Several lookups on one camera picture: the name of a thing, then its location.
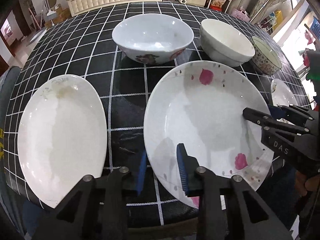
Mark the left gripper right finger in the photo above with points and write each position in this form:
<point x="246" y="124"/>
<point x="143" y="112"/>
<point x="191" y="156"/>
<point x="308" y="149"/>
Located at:
<point x="228" y="207"/>

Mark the blue plastic basket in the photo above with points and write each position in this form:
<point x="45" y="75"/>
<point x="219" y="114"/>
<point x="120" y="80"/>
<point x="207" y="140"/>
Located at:
<point x="315" y="27"/>

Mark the small patterned bowl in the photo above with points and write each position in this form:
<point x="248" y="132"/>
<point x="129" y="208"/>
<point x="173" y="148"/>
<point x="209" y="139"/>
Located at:
<point x="265" y="59"/>

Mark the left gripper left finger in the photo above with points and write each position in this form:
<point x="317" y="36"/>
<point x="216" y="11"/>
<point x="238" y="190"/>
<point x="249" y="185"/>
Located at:
<point x="95" y="208"/>

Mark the right hand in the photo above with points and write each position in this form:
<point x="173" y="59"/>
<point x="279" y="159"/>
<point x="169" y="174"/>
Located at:
<point x="304" y="184"/>

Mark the pink bag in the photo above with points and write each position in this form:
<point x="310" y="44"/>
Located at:
<point x="240" y="14"/>

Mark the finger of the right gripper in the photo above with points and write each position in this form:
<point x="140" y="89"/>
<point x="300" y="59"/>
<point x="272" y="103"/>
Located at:
<point x="291" y="111"/>
<point x="266" y="120"/>

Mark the plain white plate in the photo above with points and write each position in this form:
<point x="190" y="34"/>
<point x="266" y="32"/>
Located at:
<point x="62" y="136"/>

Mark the white plate cartoon print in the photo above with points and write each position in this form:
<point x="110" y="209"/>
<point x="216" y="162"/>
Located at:
<point x="281" y="95"/>

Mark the white plate pink petals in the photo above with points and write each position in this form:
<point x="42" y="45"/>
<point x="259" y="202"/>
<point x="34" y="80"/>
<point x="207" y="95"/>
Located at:
<point x="200" y="105"/>

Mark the plain white bowl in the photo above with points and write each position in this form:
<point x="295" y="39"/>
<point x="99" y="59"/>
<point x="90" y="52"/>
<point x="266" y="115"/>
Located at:
<point x="225" y="44"/>

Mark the large white floral bowl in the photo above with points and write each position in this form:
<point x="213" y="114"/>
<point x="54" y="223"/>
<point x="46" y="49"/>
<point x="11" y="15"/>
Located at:
<point x="152" y="38"/>

